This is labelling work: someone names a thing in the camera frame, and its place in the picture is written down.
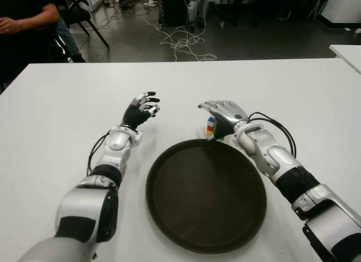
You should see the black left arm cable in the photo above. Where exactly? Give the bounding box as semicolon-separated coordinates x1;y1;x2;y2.
86;131;112;177

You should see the white display cabinet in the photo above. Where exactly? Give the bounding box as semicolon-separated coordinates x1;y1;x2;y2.
84;0;104;12

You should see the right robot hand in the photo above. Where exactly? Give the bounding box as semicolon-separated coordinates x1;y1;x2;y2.
197;100;249;140

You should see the multicoloured Rubik's cube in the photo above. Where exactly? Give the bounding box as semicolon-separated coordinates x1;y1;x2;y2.
202;115;226;141

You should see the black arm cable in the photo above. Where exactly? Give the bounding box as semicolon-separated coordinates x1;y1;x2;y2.
86;131;112;177
248;112;297;158

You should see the seated person in black shirt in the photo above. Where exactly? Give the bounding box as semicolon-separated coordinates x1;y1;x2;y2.
0;0;86;88

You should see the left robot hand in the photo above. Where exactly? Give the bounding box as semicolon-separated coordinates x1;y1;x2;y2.
121;90;161;131

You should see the black chair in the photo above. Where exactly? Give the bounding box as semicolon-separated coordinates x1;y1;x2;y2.
56;0;110;49

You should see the white side table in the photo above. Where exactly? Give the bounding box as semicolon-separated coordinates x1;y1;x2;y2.
329;44;361;74

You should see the black wheeled frame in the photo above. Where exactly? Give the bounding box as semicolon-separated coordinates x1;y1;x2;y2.
210;0;260;28

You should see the dark round plate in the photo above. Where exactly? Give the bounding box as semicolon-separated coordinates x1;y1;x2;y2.
146;138;267;253

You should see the white cable tangle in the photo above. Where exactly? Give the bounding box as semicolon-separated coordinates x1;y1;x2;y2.
144;15;218;62

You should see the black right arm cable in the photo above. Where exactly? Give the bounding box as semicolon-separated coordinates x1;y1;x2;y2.
248;112;297;158

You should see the black cabinet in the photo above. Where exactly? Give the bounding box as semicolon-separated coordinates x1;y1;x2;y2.
160;0;190;28

